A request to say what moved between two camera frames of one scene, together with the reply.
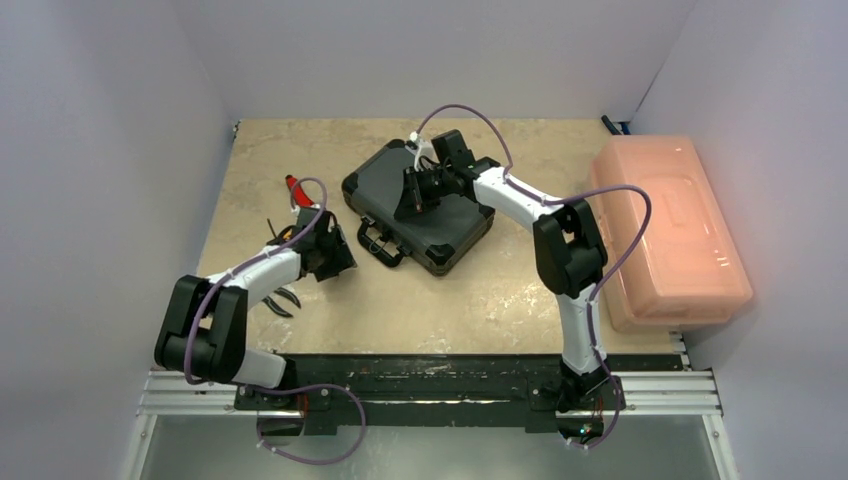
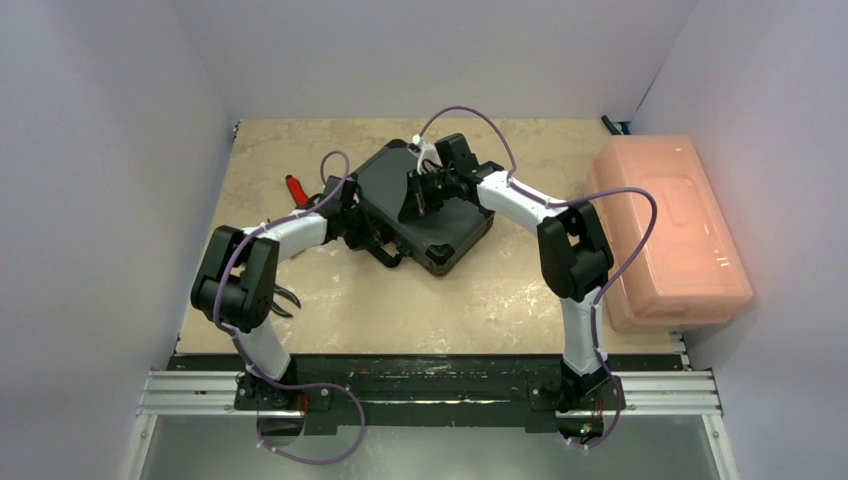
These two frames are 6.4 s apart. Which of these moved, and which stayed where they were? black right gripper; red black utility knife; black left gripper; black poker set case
Moved: black left gripper
Stayed: black right gripper; red black utility knife; black poker set case
